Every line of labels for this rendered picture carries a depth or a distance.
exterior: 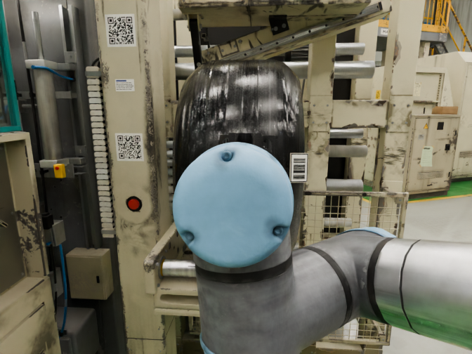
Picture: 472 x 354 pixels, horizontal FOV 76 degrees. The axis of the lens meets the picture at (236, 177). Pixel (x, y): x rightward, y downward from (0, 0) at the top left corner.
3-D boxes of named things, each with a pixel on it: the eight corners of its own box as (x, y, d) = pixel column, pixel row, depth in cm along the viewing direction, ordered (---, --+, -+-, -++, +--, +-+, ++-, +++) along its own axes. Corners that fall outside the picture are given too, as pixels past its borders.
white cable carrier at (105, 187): (102, 237, 89) (85, 66, 79) (110, 230, 94) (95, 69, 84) (116, 237, 89) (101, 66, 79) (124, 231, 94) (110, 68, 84)
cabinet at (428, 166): (404, 201, 449) (416, 114, 422) (376, 191, 503) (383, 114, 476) (450, 195, 476) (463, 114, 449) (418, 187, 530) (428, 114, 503)
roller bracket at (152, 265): (145, 296, 78) (142, 260, 76) (182, 234, 117) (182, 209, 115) (157, 296, 78) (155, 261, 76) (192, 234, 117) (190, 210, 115)
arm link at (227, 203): (171, 289, 18) (156, 147, 17) (204, 235, 29) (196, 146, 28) (304, 283, 18) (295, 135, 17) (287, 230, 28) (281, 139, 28)
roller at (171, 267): (156, 273, 80) (159, 256, 82) (161, 277, 83) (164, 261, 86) (291, 279, 77) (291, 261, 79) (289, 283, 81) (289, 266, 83)
